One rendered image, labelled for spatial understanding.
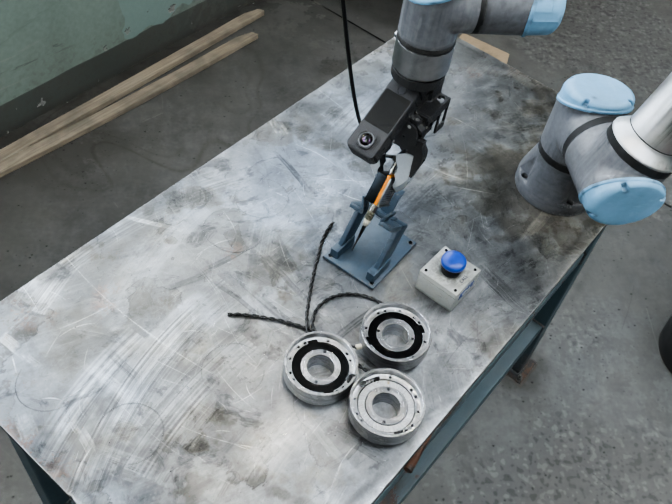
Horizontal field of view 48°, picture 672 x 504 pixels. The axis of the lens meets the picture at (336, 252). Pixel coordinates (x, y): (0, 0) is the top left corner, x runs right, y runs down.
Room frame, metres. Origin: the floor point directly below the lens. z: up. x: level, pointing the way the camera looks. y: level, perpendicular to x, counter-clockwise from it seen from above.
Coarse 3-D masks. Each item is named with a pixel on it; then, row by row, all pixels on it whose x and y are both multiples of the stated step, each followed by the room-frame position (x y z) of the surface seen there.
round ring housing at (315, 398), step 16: (304, 336) 0.60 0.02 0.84; (320, 336) 0.61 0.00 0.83; (336, 336) 0.60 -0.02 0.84; (288, 352) 0.57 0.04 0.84; (320, 352) 0.58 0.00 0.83; (352, 352) 0.58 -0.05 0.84; (288, 368) 0.55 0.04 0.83; (304, 368) 0.55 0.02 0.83; (336, 368) 0.56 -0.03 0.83; (352, 368) 0.56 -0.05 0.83; (288, 384) 0.52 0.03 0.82; (320, 384) 0.53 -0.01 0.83; (352, 384) 0.54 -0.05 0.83; (304, 400) 0.51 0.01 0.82; (320, 400) 0.51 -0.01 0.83; (336, 400) 0.51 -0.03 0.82
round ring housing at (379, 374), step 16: (384, 368) 0.56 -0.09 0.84; (368, 384) 0.54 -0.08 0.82; (400, 384) 0.55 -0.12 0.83; (416, 384) 0.55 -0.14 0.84; (352, 400) 0.51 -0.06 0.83; (368, 400) 0.52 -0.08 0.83; (384, 400) 0.53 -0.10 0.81; (400, 400) 0.52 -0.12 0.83; (416, 400) 0.53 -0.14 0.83; (352, 416) 0.49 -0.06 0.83; (400, 416) 0.50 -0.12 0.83; (416, 416) 0.50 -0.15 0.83; (368, 432) 0.47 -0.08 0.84; (384, 432) 0.47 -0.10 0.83
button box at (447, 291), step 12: (444, 252) 0.79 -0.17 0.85; (432, 264) 0.76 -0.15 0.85; (468, 264) 0.78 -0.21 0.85; (420, 276) 0.75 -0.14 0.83; (432, 276) 0.74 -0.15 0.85; (444, 276) 0.74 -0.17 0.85; (456, 276) 0.74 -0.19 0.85; (468, 276) 0.75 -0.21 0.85; (420, 288) 0.74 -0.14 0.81; (432, 288) 0.73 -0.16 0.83; (444, 288) 0.72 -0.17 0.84; (456, 288) 0.72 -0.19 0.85; (468, 288) 0.75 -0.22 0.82; (444, 300) 0.72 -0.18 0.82; (456, 300) 0.72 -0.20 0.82
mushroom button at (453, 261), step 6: (450, 252) 0.77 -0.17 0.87; (456, 252) 0.77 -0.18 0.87; (444, 258) 0.76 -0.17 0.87; (450, 258) 0.76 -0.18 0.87; (456, 258) 0.76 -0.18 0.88; (462, 258) 0.76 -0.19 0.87; (444, 264) 0.75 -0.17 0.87; (450, 264) 0.75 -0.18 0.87; (456, 264) 0.75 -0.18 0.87; (462, 264) 0.75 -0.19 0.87; (450, 270) 0.74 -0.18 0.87; (456, 270) 0.74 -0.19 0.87; (462, 270) 0.74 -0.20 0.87
